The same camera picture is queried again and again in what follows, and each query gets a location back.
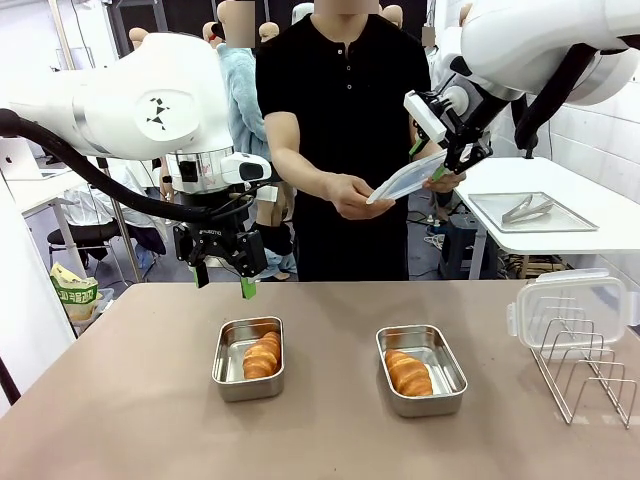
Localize white waste bin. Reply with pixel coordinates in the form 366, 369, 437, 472
69, 287, 115, 337

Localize yellow green snack bag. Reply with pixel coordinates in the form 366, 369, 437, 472
48, 261, 101, 324

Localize person's left forearm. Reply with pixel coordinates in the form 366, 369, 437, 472
418, 133, 448, 166

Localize slanted metal pole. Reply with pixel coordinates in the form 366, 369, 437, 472
97, 157, 145, 285

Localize flat steel tray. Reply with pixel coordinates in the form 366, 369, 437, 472
468, 191, 600, 235

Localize golden croissant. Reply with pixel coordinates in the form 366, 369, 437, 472
242, 330, 282, 380
383, 348, 434, 398

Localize person in black shirt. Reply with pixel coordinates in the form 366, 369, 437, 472
254, 0, 441, 282

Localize black slanted bar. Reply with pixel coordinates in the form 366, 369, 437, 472
0, 355, 22, 407

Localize seated person in white coat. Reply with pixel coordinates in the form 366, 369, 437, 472
63, 158, 169, 257

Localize person's left hand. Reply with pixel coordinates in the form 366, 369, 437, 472
423, 171, 468, 195

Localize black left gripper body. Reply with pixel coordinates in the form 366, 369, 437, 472
192, 222, 242, 258

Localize white office desk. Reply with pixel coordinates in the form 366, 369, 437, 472
0, 167, 109, 281

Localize white side table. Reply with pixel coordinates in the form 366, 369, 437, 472
452, 156, 640, 284

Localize dark plastic stool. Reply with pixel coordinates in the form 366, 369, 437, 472
438, 213, 482, 280

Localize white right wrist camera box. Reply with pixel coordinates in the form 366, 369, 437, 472
403, 89, 448, 157

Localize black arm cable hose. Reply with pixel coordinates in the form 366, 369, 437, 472
513, 43, 599, 151
0, 107, 254, 224

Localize mannequin in blue fleece robe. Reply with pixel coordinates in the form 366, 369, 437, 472
215, 42, 269, 156

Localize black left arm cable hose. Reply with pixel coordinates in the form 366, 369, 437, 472
0, 107, 254, 224

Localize clear plastic container lid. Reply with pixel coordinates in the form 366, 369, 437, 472
366, 149, 450, 205
506, 268, 629, 351

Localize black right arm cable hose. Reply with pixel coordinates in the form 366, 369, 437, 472
513, 43, 599, 151

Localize black office chair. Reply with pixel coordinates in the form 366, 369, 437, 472
47, 219, 126, 289

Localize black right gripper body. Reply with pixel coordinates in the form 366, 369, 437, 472
446, 99, 496, 151

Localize person's right forearm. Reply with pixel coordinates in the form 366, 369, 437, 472
264, 130, 346, 201

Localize steel tongs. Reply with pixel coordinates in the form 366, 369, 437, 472
501, 194, 555, 225

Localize rectangular stainless steel container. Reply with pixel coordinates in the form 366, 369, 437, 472
375, 324, 469, 419
211, 315, 286, 404

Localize bald mannequin with red mark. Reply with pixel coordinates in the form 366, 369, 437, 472
201, 21, 226, 50

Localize steel wire lid rack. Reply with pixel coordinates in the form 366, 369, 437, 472
528, 294, 640, 430

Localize white floor cable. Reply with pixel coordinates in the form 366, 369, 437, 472
423, 212, 449, 251

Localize silver laptop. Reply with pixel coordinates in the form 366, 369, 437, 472
0, 137, 45, 182

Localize white side panel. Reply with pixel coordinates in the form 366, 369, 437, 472
0, 174, 77, 419

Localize person's right hand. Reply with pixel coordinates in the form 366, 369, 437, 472
327, 172, 397, 221

